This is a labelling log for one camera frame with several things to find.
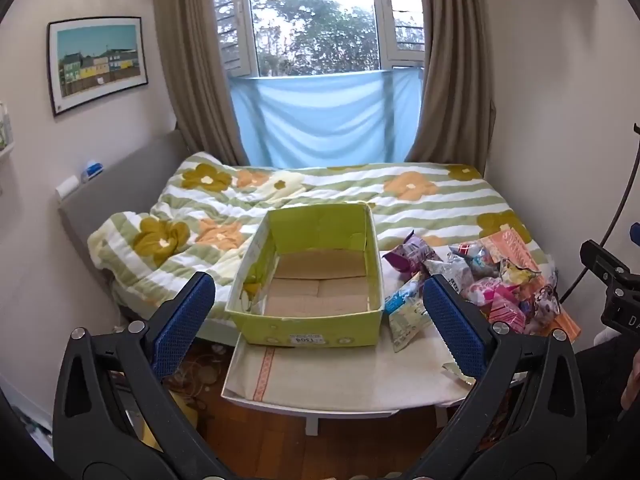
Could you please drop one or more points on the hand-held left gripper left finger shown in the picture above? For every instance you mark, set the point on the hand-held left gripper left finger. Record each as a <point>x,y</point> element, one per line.
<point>182,330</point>

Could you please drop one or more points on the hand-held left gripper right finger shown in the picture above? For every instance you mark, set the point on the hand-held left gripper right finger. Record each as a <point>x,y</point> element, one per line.
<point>455,327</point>

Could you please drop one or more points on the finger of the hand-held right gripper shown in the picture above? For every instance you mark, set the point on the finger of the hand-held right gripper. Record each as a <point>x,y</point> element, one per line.
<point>600,257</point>

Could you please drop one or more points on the pink snack packet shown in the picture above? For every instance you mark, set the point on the pink snack packet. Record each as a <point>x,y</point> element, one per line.
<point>492,297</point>

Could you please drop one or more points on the blue white yellow snack packet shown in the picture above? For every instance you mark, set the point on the blue white yellow snack packet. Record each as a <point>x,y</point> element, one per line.
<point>407,312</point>

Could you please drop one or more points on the green cardboard box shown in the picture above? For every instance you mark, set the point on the green cardboard box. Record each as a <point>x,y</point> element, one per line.
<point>310,322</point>

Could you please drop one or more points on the person's right forearm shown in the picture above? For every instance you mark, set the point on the person's right forearm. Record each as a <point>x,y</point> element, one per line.
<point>632,385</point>

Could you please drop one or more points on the torn green white wrapper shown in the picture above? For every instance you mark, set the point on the torn green white wrapper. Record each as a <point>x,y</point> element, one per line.
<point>457,372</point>

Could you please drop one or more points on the white black print snack packet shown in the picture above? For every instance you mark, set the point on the white black print snack packet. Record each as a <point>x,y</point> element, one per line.
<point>457,272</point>

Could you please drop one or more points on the dark patterned snack packet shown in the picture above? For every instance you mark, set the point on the dark patterned snack packet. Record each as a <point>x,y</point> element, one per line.
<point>545,305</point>

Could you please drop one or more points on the person's dark clothing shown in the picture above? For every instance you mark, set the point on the person's dark clothing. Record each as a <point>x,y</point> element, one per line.
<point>600,375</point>

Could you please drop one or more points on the red white blue snack packet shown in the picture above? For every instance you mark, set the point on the red white blue snack packet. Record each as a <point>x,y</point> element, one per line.
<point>472,251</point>

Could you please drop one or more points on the purple snack packet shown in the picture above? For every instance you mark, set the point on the purple snack packet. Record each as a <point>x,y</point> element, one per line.
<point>412,255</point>

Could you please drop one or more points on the orange patterned cloth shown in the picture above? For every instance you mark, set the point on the orange patterned cloth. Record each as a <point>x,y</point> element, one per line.
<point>512,247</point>

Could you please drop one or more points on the grey bed headboard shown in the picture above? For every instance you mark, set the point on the grey bed headboard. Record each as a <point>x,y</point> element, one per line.
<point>125,180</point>

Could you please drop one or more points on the blue white bottle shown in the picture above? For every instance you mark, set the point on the blue white bottle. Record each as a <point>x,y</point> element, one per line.
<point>92,170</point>

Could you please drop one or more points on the small white box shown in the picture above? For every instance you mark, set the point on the small white box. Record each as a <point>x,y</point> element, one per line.
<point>67,186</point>

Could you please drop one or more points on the floral striped blanket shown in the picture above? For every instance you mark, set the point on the floral striped blanket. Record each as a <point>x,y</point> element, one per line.
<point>320,187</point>

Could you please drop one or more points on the light blue cloth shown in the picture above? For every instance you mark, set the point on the light blue cloth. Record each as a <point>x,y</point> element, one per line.
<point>325,120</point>

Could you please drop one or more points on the brown curtain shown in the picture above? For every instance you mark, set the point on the brown curtain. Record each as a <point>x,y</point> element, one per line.
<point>452,60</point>
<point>192,60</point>

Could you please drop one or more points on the framed houses picture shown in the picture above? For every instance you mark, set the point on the framed houses picture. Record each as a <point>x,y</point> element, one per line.
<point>95,62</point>

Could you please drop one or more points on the window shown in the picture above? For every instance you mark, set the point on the window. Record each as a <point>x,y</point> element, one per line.
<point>315,15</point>

